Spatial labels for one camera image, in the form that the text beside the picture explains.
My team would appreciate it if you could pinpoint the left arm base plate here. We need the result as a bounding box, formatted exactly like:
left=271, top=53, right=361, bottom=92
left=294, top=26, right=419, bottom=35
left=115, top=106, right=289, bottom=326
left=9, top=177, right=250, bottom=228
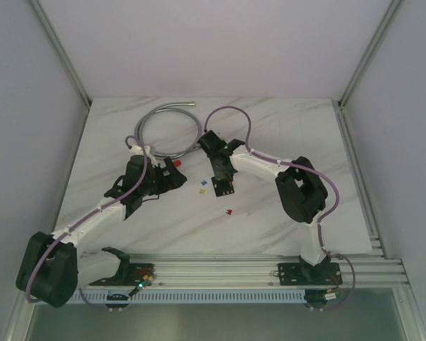
left=89, top=263, right=155, bottom=286

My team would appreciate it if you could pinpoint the aluminium rail frame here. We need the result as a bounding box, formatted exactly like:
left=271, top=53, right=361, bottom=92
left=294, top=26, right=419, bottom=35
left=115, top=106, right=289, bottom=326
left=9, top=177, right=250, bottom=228
left=23, top=254, right=410, bottom=287

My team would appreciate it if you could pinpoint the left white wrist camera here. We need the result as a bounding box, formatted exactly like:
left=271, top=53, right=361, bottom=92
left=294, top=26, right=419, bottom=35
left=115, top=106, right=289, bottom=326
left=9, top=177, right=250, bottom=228
left=129, top=145, right=158, bottom=166

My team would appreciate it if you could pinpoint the white slotted cable duct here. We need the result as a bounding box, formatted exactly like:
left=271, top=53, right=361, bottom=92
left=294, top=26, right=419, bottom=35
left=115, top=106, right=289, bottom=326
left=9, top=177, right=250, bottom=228
left=68, top=288, right=306, bottom=305

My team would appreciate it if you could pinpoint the black fuse box base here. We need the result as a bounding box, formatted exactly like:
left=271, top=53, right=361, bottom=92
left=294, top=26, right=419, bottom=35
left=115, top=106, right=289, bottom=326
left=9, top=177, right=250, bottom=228
left=211, top=177, right=234, bottom=197

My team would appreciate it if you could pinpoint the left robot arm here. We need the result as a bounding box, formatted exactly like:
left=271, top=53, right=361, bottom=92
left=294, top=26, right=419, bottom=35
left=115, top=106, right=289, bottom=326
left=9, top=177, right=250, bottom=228
left=16, top=156, right=187, bottom=308

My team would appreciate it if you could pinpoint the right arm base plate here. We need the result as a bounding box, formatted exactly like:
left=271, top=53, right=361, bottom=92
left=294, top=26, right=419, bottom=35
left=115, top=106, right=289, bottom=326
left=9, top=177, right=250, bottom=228
left=276, top=262, right=343, bottom=287

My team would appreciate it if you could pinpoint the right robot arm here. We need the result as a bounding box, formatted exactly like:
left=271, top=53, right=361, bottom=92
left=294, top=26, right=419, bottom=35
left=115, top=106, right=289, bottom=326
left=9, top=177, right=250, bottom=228
left=198, top=131, right=328, bottom=283

